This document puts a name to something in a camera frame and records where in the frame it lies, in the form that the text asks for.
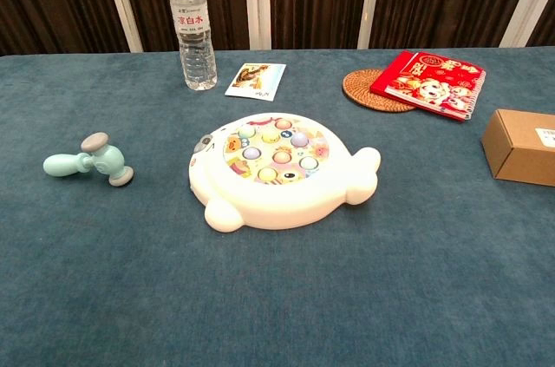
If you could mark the light blue toy hammer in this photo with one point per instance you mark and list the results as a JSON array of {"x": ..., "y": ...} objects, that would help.
[{"x": 106, "y": 159}]

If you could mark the white whack-a-mole toy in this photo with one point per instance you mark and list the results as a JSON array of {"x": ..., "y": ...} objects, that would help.
[{"x": 277, "y": 206}]

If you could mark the white picture card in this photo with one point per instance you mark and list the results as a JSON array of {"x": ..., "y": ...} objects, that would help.
[{"x": 256, "y": 80}]

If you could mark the round woven rattan coaster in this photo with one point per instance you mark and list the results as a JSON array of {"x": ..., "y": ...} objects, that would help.
[{"x": 360, "y": 89}]

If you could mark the teal velvet table cloth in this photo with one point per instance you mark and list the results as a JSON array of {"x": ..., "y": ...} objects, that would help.
[{"x": 277, "y": 280}]

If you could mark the clear plastic water bottle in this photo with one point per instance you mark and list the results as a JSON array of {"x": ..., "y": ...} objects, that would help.
[{"x": 193, "y": 37}]

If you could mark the red spiral-bound cartoon booklet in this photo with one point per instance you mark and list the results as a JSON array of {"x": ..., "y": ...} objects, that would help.
[{"x": 433, "y": 83}]

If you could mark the brown cardboard box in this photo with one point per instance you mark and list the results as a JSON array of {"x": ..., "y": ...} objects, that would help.
[{"x": 516, "y": 150}]

